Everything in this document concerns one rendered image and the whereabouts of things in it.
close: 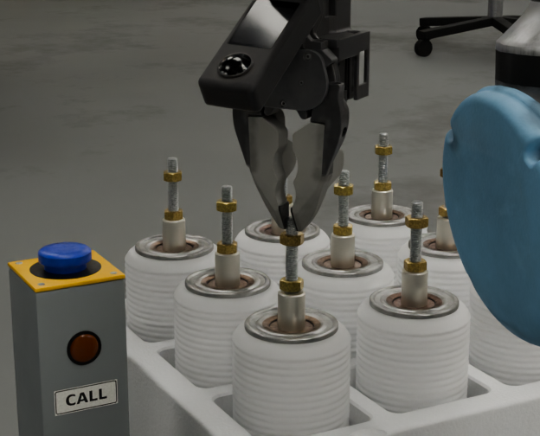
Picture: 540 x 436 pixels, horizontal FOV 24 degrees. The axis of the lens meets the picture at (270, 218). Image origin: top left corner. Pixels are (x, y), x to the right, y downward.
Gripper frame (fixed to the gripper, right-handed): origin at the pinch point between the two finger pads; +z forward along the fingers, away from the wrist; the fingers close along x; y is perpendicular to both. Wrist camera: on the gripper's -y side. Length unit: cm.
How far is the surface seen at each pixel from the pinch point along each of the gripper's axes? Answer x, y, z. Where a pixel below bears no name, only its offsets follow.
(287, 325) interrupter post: -0.2, -0.4, 9.0
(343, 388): -4.8, 0.5, 13.8
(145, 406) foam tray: 14.8, 1.5, 20.0
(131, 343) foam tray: 19.3, 6.2, 16.5
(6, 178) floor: 116, 105, 35
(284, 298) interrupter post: 0.1, -0.4, 6.7
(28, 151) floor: 126, 125, 35
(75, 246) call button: 12.8, -10.4, 1.5
